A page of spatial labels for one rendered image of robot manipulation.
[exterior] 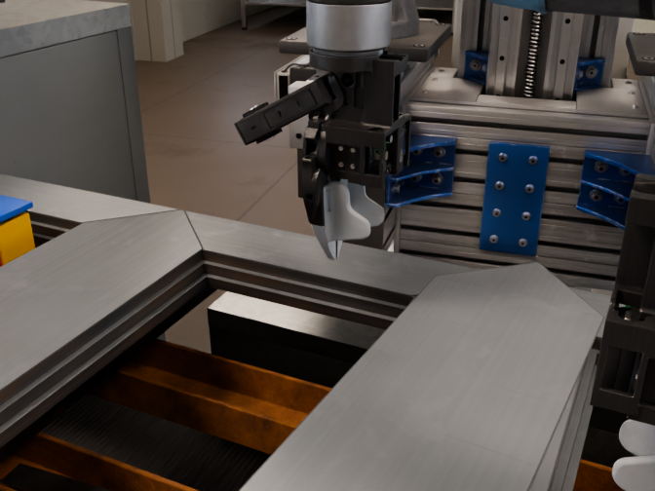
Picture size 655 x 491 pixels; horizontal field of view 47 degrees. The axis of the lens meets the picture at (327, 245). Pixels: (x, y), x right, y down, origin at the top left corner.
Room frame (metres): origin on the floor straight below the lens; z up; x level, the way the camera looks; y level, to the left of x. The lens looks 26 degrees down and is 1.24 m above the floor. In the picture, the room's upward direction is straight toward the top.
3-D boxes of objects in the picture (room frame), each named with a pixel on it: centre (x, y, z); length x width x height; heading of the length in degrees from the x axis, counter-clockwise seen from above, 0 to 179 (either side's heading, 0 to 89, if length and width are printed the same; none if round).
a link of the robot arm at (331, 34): (0.69, -0.02, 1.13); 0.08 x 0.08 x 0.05
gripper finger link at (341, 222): (0.67, -0.02, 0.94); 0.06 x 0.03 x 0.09; 65
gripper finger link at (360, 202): (0.70, -0.03, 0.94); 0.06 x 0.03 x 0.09; 65
